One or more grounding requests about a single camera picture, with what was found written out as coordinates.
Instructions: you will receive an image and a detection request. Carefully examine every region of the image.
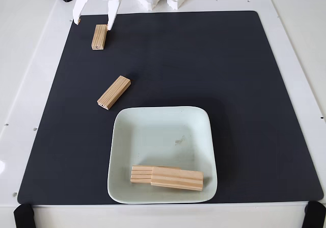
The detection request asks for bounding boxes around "grooved wooden block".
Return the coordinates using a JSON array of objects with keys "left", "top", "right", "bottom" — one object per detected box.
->
[
  {"left": 97, "top": 75, "right": 131, "bottom": 111},
  {"left": 91, "top": 24, "right": 108, "bottom": 51},
  {"left": 150, "top": 166, "right": 204, "bottom": 192},
  {"left": 130, "top": 165, "right": 181, "bottom": 184}
]

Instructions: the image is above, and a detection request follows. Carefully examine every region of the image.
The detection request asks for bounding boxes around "pale green square plate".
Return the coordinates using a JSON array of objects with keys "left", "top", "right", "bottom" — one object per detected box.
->
[{"left": 106, "top": 106, "right": 219, "bottom": 205}]

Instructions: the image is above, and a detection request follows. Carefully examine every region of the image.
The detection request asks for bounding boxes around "black table mat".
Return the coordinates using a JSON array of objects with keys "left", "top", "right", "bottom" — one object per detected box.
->
[{"left": 17, "top": 10, "right": 324, "bottom": 205}]

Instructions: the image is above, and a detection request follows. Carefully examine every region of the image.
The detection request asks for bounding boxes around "black corner bracket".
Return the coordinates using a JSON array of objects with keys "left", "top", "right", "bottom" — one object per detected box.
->
[
  {"left": 303, "top": 201, "right": 326, "bottom": 228},
  {"left": 13, "top": 202, "right": 36, "bottom": 228}
]

